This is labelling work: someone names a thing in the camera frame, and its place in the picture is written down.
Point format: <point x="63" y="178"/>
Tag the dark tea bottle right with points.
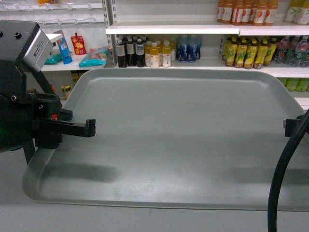
<point x="140" y="53"/>

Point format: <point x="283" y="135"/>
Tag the orange juice bottle front right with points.
<point x="166" y="54"/>

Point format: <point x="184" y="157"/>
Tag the orange juice bottle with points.
<point x="154" y="52"/>
<point x="166" y="54"/>
<point x="147" y="53"/>

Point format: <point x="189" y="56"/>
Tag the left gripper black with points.
<point x="42" y="113"/>

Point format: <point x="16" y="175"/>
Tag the grey-green rectangular serving tray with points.
<point x="168" y="138"/>

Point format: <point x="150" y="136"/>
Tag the teal snack bag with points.
<point x="95" y="57"/>

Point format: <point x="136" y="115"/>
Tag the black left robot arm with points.
<point x="16" y="80"/>

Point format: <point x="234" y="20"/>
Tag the dark tea bottle middle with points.
<point x="131" y="53"/>

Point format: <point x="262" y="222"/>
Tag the white slotted shelf upright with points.
<point x="108" y="19"/>

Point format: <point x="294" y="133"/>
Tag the yellow lemon tea bottle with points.
<point x="250" y="54"/>

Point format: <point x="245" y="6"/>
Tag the red-lid sauce jar right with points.
<point x="66" y="89"/>

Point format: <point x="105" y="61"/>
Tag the orange juice bottle front left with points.
<point x="154" y="52"/>

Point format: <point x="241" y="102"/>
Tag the red snack pouch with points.
<point x="78" y="44"/>

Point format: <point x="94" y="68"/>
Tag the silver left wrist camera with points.
<point x="38" y="52"/>

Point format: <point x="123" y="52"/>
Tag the orange juice bottle back left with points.
<point x="147" y="53"/>

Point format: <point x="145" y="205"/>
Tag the dark tea bottle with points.
<point x="131" y="53"/>
<point x="140" y="53"/>
<point x="121" y="54"/>

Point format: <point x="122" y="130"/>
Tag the dark tea bottle left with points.
<point x="121" y="54"/>

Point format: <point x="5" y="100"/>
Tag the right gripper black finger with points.
<point x="290" y="125"/>

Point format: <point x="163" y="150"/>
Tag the blue drink bottle right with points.
<point x="194" y="48"/>

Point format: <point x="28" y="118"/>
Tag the white upper shelf board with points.
<point x="171" y="28"/>

